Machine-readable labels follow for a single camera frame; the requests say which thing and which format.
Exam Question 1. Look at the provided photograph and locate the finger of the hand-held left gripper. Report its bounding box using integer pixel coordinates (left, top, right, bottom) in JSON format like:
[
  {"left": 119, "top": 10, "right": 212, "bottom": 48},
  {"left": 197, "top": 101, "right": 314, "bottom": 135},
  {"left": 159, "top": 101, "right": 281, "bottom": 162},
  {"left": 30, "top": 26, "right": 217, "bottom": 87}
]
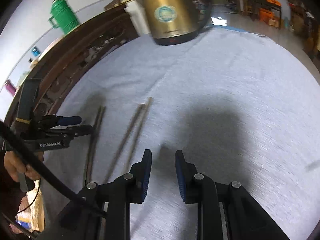
[
  {"left": 49, "top": 124, "right": 95, "bottom": 138},
  {"left": 37, "top": 116, "right": 82, "bottom": 128}
]

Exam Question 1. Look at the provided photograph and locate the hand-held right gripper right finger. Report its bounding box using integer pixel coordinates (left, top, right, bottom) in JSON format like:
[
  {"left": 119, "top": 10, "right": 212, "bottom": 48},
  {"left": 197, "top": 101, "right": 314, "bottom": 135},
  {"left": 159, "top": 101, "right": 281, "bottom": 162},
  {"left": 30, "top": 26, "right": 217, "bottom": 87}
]
[{"left": 174, "top": 150, "right": 288, "bottom": 240}]

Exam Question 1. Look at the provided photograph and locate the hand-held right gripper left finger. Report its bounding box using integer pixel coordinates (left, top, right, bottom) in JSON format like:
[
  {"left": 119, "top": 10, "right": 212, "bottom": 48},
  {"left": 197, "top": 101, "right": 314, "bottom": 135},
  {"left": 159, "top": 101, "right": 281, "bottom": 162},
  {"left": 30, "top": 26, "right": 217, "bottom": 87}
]
[{"left": 57, "top": 149, "right": 153, "bottom": 240}]

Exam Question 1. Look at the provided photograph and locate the person's left hand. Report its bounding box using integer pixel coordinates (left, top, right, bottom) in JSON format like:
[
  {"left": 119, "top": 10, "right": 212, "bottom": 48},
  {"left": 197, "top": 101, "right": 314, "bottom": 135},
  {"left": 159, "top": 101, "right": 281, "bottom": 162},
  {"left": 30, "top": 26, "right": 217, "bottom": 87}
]
[{"left": 3, "top": 151, "right": 45, "bottom": 183}]

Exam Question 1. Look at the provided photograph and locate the purple bottle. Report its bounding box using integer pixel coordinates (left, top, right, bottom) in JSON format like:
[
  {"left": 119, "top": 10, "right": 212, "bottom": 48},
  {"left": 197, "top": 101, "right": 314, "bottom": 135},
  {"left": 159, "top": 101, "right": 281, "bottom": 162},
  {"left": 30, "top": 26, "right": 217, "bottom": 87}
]
[{"left": 4, "top": 80, "right": 17, "bottom": 96}]

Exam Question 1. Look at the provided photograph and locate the carved wooden sideboard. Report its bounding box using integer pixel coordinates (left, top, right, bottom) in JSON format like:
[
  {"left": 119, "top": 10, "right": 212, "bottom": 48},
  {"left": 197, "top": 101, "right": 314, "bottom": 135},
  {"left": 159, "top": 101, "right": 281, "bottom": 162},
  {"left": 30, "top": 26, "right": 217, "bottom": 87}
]
[{"left": 4, "top": 7, "right": 141, "bottom": 130}]

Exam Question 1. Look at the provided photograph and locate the grey-blue tablecloth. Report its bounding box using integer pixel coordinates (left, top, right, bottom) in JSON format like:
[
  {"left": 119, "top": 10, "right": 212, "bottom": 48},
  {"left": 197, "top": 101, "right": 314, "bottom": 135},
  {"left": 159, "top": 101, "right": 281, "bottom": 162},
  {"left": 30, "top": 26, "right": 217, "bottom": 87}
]
[{"left": 41, "top": 25, "right": 320, "bottom": 240}]

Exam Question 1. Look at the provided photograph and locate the gold patterned cushion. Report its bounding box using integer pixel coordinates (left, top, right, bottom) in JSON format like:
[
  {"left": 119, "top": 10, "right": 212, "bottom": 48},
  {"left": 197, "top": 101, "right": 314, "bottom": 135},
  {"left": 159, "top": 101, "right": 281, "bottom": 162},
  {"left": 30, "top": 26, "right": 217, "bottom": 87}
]
[{"left": 15, "top": 187, "right": 46, "bottom": 233}]

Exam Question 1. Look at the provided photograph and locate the green thermos jug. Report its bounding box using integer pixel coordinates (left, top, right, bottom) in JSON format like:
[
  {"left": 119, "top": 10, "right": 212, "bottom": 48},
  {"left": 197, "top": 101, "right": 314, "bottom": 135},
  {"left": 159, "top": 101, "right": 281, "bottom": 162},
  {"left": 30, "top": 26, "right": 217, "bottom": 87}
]
[{"left": 48, "top": 0, "right": 81, "bottom": 36}]

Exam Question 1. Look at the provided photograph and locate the white chest freezer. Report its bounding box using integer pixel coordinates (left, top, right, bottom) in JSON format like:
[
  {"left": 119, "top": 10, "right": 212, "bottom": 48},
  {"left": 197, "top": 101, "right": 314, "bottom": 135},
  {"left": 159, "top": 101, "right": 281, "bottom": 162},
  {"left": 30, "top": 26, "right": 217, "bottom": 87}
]
[{"left": 124, "top": 0, "right": 152, "bottom": 37}]

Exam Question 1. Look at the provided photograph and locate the gold electric kettle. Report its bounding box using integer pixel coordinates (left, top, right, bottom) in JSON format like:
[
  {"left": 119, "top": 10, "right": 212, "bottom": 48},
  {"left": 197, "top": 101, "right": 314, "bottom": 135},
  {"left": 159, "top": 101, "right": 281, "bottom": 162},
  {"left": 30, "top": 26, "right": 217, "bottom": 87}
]
[{"left": 142, "top": 0, "right": 213, "bottom": 46}]

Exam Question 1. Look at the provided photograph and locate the orange cardboard box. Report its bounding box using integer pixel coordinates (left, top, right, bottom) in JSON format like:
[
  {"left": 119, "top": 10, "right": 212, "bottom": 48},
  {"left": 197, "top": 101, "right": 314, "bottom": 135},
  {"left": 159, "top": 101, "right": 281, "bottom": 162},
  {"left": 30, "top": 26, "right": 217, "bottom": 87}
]
[{"left": 258, "top": 7, "right": 281, "bottom": 25}]

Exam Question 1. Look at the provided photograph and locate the dark wooden table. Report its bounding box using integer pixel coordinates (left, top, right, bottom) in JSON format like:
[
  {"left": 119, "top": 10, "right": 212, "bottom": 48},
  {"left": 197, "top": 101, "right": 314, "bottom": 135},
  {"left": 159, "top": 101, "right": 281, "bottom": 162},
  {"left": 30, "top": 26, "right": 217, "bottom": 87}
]
[{"left": 245, "top": 0, "right": 283, "bottom": 22}]

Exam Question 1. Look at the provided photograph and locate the thin black wire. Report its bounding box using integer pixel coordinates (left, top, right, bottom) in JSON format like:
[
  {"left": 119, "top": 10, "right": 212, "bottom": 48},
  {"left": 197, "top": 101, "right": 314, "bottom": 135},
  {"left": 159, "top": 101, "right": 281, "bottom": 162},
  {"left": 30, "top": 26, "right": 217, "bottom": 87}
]
[{"left": 17, "top": 179, "right": 42, "bottom": 214}]

